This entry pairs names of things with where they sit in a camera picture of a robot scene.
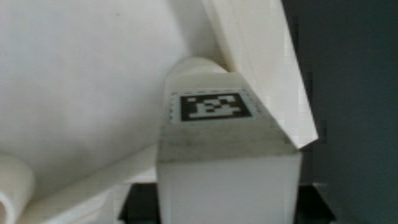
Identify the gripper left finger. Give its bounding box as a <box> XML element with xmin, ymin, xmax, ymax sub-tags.
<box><xmin>118</xmin><ymin>183</ymin><xmax>160</xmax><ymax>224</ymax></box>

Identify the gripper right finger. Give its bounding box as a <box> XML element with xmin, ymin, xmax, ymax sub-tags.
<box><xmin>294</xmin><ymin>184</ymin><xmax>340</xmax><ymax>224</ymax></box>

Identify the white table leg with tag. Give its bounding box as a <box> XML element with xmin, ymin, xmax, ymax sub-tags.
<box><xmin>157</xmin><ymin>57</ymin><xmax>302</xmax><ymax>224</ymax></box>

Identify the white square tabletop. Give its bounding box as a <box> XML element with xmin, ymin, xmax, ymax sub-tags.
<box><xmin>0</xmin><ymin>0</ymin><xmax>318</xmax><ymax>224</ymax></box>

